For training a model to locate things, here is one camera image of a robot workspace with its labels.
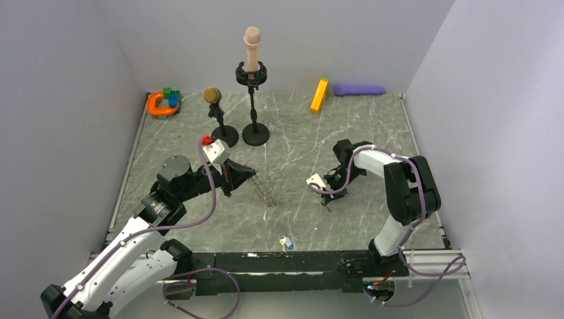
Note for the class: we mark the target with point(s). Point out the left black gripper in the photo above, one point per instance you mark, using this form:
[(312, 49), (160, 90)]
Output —
[(231, 178)]

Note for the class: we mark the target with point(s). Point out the yellow block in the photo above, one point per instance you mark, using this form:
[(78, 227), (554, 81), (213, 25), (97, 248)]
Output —
[(319, 96)]

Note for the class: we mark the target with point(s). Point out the blue toy brick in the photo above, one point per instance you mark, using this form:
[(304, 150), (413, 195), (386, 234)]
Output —
[(173, 100)]

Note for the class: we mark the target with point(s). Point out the orange ring toy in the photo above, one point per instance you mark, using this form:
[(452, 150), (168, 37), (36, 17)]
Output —
[(157, 106)]

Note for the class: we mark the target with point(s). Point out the metal disc with keyrings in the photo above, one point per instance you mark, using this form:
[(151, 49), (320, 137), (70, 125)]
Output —
[(262, 188)]

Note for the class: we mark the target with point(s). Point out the gold microphone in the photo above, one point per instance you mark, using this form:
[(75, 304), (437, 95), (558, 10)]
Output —
[(211, 95)]

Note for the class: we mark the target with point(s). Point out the green toy brick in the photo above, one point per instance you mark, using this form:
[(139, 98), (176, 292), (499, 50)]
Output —
[(169, 93)]

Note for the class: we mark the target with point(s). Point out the tall black mic stand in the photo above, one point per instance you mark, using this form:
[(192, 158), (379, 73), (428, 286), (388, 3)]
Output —
[(255, 133)]

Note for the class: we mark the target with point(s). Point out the purple microphone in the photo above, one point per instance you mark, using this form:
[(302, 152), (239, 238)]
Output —
[(354, 90)]

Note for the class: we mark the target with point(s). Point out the short black mic stand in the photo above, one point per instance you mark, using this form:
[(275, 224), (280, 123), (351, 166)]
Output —
[(223, 132)]

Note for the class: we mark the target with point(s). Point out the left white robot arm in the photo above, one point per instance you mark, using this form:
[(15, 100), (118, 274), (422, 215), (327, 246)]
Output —
[(140, 256)]

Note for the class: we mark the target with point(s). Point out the key with blue tag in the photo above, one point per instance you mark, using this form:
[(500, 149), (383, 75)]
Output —
[(286, 243)]

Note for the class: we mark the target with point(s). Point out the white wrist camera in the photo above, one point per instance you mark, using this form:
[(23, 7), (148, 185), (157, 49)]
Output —
[(316, 183), (214, 151)]

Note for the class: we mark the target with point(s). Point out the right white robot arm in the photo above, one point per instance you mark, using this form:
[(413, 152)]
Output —
[(411, 192)]

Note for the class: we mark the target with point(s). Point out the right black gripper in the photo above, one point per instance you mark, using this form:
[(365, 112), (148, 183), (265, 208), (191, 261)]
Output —
[(331, 196)]

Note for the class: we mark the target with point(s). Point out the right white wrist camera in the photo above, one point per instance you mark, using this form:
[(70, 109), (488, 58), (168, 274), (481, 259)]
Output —
[(316, 183)]

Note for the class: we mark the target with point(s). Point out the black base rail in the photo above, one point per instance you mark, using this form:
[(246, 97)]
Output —
[(346, 271)]

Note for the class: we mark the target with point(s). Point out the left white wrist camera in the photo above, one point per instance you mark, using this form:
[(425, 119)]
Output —
[(214, 151)]

